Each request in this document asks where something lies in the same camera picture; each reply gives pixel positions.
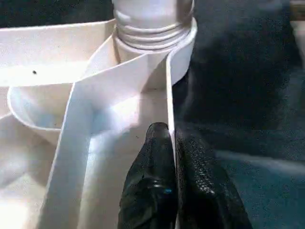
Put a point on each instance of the black work mat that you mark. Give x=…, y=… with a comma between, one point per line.
x=248, y=95

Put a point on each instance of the white plastic table leg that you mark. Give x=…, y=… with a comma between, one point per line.
x=152, y=19

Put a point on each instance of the white plastic table top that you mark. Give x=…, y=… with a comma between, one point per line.
x=47, y=119

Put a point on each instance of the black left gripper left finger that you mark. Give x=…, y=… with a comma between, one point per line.
x=150, y=191

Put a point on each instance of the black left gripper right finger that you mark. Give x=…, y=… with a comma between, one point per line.
x=205, y=195

